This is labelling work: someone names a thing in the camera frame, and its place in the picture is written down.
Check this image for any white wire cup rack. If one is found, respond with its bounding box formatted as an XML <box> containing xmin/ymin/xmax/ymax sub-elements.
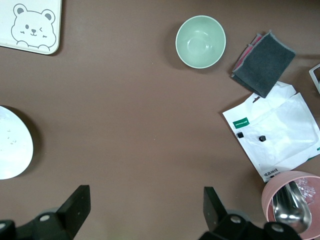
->
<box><xmin>308</xmin><ymin>63</ymin><xmax>320</xmax><ymax>95</ymax></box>

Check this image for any dark grey folded cloth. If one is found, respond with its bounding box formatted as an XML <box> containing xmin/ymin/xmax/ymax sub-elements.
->
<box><xmin>230</xmin><ymin>29</ymin><xmax>297</xmax><ymax>99</ymax></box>

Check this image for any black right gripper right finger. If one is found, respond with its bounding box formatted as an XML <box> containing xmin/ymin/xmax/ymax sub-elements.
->
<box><xmin>199</xmin><ymin>186</ymin><xmax>266</xmax><ymax>240</ymax></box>

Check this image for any round white plate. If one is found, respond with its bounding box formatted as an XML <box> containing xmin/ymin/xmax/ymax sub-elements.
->
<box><xmin>0</xmin><ymin>105</ymin><xmax>34</xmax><ymax>180</ymax></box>

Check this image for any metal spoon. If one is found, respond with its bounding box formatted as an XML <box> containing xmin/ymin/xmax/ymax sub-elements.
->
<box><xmin>271</xmin><ymin>181</ymin><xmax>313</xmax><ymax>235</ymax></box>

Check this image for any white plastic bag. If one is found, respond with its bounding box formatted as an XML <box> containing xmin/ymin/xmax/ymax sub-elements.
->
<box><xmin>222</xmin><ymin>81</ymin><xmax>320</xmax><ymax>183</ymax></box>

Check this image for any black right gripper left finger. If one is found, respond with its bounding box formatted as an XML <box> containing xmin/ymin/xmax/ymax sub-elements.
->
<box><xmin>14</xmin><ymin>184</ymin><xmax>91</xmax><ymax>240</ymax></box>

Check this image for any cream bear print tray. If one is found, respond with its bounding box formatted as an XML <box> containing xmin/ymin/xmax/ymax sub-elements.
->
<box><xmin>0</xmin><ymin>0</ymin><xmax>63</xmax><ymax>56</ymax></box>

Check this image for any pale green bowl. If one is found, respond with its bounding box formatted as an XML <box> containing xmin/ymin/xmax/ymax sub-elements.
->
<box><xmin>175</xmin><ymin>15</ymin><xmax>227</xmax><ymax>69</ymax></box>

